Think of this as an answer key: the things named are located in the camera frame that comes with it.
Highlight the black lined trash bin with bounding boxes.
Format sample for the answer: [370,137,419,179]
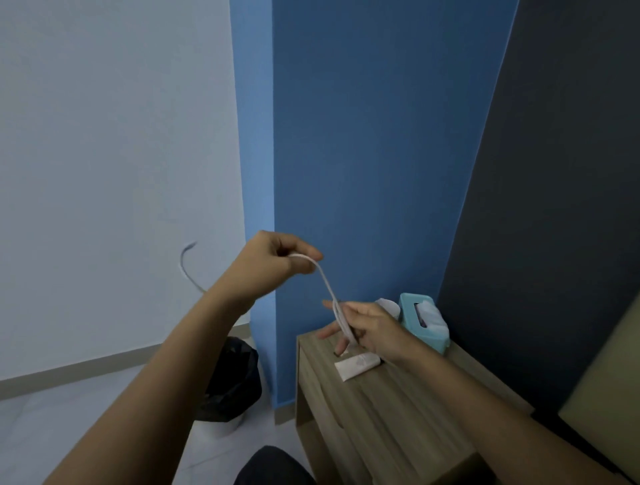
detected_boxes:
[195,336,263,436]

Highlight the beige cushion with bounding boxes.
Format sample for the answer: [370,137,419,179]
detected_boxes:
[558,294,640,483]

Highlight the person's left hand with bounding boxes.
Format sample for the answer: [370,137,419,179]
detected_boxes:
[215,229,325,310]

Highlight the teal tissue box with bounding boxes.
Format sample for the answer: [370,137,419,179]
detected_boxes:
[398,292,451,356]

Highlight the person's right hand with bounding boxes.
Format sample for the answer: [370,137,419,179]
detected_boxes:
[315,299,416,368]

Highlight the wooden drawer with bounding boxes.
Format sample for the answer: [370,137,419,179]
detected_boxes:
[295,337,376,485]

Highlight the wooden bedside table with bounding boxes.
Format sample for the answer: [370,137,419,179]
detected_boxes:
[293,329,536,485]

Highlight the person's legs black trousers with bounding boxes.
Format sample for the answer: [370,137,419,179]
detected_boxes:
[233,445,319,485]

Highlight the white cream tube black cap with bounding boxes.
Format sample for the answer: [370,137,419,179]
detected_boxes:
[333,351,382,383]

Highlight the white charging cable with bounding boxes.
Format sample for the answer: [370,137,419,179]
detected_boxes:
[179,241,361,348]

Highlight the person's left forearm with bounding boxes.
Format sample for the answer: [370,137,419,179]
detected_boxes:
[42,287,251,485]

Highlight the white pop-up tissue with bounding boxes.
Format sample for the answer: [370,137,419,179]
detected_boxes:
[415,299,450,338]

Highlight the person's right forearm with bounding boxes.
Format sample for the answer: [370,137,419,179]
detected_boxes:
[399,344,631,485]

